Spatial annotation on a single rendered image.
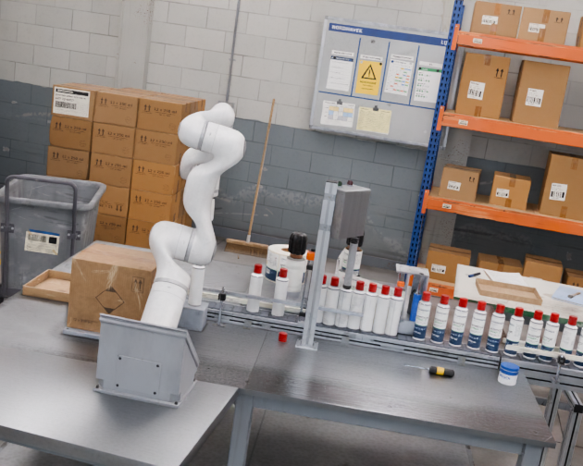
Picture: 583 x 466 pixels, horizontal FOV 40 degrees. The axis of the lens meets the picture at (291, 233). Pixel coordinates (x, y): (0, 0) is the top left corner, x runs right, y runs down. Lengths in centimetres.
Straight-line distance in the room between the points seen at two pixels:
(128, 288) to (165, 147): 367
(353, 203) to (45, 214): 273
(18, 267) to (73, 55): 350
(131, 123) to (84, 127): 40
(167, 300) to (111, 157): 414
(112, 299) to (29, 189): 317
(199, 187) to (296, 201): 517
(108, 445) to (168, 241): 74
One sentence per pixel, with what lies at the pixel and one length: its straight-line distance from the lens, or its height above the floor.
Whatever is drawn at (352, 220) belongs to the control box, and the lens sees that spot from 309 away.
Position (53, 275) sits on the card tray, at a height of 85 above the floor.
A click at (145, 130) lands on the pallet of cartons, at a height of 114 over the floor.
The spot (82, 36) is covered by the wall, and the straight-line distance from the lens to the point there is 846.
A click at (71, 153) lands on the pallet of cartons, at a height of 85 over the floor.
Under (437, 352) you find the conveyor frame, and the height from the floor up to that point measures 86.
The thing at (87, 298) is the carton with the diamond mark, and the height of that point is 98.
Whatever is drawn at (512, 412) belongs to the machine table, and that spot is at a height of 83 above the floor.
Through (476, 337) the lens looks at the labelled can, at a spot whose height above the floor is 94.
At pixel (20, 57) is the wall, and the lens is 880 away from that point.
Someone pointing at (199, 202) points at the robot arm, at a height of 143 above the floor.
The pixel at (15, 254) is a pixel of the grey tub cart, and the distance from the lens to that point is 547.
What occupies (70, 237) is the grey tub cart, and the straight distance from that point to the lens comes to 531.
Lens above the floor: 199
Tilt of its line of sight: 13 degrees down
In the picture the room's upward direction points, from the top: 8 degrees clockwise
